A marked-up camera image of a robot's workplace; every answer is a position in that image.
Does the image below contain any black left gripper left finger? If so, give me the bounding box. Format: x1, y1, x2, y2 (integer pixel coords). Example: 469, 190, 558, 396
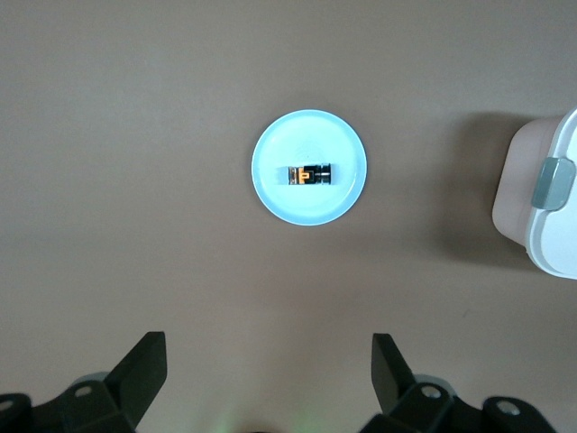
33, 331, 169, 433

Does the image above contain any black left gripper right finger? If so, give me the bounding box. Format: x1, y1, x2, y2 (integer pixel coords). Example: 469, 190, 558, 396
360, 332, 486, 433

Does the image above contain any orange and black push-button switch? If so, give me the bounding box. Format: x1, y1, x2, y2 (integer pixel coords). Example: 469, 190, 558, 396
274, 161, 334, 187

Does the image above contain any white lidded storage box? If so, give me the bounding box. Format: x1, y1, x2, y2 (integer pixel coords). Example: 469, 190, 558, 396
490, 106, 577, 281

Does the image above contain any grey box lid clip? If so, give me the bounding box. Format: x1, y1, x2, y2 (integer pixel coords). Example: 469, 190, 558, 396
532, 156, 576, 211

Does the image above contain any light blue round plate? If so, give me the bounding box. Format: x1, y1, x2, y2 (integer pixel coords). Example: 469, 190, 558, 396
251, 109, 369, 226

